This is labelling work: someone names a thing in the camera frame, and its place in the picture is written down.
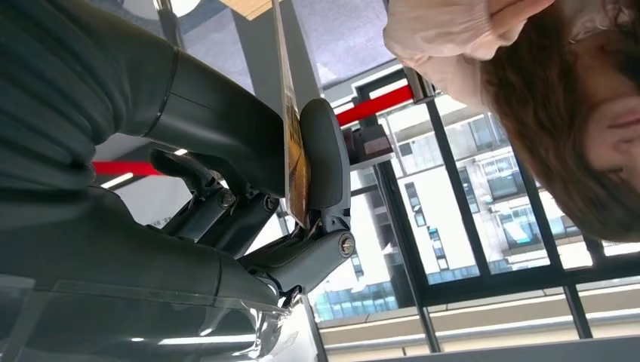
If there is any person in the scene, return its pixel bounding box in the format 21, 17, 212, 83
382, 0, 640, 244

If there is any red stanchion belt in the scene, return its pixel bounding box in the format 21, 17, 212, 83
92, 84, 417, 177

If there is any black window frame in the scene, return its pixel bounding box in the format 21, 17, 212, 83
300, 67, 640, 362

